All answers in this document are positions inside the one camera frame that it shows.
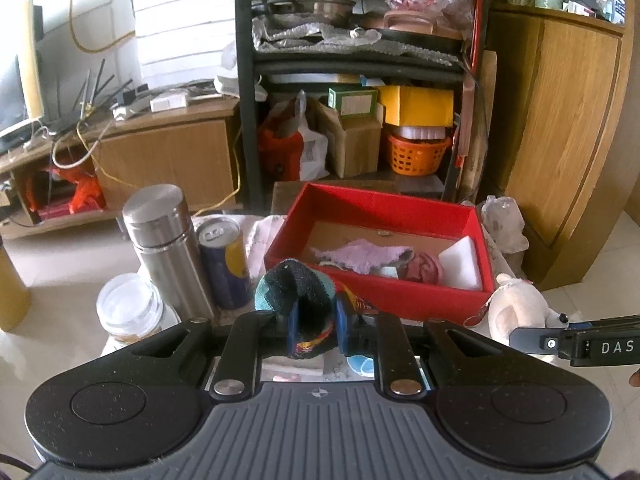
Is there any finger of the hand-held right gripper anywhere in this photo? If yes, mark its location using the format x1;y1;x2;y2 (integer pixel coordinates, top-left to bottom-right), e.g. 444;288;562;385
510;326;571;357

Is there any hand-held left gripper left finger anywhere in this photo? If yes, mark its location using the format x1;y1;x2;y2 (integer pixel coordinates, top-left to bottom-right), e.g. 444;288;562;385
132;305;301;402

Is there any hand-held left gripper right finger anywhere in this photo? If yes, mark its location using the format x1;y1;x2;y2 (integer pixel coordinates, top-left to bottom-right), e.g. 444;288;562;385
335;300;506;397

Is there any teal black knitted pouch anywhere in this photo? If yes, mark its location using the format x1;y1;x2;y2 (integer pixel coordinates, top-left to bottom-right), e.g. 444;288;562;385
254;258;336;360

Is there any white plush toy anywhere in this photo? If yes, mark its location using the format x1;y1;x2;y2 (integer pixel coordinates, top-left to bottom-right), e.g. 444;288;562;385
464;274;585;342

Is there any purple cloth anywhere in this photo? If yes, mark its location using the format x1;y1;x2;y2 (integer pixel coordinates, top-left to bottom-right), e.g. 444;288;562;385
311;239;413;275

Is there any dark red cloth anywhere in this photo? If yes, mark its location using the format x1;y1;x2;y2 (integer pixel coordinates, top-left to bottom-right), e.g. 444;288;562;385
400;252;445;283

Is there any white foam sponge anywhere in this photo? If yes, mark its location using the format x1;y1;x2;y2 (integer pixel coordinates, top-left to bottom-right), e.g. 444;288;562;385
439;235;485;291

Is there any red cardboard box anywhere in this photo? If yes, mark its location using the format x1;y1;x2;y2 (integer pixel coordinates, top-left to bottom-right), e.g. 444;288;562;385
263;182;497;322

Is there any blue yellow drink can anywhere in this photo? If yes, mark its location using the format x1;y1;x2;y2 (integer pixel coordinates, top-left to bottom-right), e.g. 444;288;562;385
196;217;252;311

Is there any stainless steel thermos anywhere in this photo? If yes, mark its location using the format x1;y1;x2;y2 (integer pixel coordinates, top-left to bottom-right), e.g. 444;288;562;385
122;184;216;322

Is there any white plastic shopping bag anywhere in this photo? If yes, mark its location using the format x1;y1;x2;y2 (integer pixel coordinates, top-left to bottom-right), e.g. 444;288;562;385
292;90;331;181

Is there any red plastic bag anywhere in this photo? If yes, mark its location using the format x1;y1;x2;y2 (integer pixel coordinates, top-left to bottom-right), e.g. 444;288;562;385
257;105;306;183

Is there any brown cardboard box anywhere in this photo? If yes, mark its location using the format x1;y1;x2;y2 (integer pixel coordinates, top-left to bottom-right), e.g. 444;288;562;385
315;100;383;179

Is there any orange plastic basket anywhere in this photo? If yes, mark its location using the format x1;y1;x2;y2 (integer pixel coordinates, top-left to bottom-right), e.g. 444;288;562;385
386;132;452;176

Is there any wooden cabinet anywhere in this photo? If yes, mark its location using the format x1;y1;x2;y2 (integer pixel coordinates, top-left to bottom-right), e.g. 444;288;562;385
482;0;640;291

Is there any plastic container clear lid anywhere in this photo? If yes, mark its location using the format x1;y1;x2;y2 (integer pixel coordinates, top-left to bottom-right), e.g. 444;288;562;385
390;125;448;142

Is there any wooden television stand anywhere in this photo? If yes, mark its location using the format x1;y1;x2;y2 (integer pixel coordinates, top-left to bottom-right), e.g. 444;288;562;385
0;95;241;241

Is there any black shelf rack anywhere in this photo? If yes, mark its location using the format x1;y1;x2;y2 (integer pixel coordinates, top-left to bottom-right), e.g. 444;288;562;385
234;0;493;211

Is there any green box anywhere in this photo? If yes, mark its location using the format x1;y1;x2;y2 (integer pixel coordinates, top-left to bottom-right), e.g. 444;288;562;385
327;87;378;120

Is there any yellow box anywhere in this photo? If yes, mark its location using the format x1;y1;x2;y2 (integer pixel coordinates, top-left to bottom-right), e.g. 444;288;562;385
376;85;455;127

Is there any brown cardboard sheet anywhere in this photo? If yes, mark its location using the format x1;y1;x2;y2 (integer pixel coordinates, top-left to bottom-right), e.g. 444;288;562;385
457;50;498;201

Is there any red cloth bundle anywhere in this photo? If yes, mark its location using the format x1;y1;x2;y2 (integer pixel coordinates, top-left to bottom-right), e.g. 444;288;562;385
30;165;108;216

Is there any small white device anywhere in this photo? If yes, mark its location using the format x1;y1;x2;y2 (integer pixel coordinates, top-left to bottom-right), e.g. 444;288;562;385
150;94;188;112

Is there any bubble wrap sheet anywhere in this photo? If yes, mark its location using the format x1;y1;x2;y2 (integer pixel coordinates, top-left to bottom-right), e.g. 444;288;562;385
251;15;383;53

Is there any black router with antennas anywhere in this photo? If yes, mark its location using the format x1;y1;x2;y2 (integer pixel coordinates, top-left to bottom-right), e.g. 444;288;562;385
47;58;136;136

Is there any dark frying pan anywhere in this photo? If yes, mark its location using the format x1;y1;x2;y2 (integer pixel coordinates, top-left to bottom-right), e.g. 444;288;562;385
350;15;463;45

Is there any red board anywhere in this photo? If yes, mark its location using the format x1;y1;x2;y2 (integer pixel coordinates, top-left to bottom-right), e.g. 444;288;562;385
462;0;493;161

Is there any steel pot with lid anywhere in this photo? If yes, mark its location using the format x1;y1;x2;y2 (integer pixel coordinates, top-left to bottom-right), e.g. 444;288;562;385
252;0;358;28

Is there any television screen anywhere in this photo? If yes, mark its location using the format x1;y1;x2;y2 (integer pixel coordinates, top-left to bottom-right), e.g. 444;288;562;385
0;0;46;133

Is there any yellow cable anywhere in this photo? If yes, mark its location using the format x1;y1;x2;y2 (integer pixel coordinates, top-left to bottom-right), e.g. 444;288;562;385
67;0;136;53

